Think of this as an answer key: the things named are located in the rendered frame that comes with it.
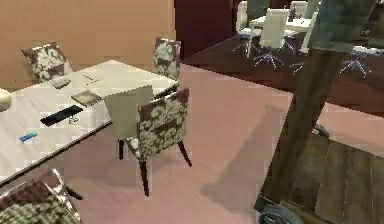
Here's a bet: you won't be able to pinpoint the brown floral chair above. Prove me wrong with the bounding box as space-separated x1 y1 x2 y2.
0 168 84 224
153 37 183 83
118 87 194 198
21 41 73 84

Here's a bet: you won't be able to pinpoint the thin dark pen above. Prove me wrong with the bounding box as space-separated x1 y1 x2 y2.
81 73 101 84

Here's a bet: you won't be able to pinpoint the dark wooden wheeled cart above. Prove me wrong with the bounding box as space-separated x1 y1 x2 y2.
254 0 384 224

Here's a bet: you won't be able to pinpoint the white office chair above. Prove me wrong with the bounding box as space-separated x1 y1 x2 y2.
253 8 290 71
339 45 384 80
289 11 318 76
233 0 256 56

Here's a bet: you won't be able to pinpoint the small grey keys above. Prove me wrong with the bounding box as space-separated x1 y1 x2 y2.
68 115 84 130

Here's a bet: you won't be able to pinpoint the black remote control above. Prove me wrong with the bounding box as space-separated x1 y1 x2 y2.
39 104 84 128

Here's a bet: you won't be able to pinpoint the grey flat item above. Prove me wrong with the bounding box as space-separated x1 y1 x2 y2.
49 76 73 90

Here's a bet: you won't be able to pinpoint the white desk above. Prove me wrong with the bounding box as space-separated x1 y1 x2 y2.
248 14 316 34

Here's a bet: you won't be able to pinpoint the white long table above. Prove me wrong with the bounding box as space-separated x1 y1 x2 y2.
0 59 180 188

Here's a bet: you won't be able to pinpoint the blue flat item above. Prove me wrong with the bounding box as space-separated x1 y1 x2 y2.
18 130 39 144

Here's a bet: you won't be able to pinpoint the white round object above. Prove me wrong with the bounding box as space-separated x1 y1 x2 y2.
0 87 13 113

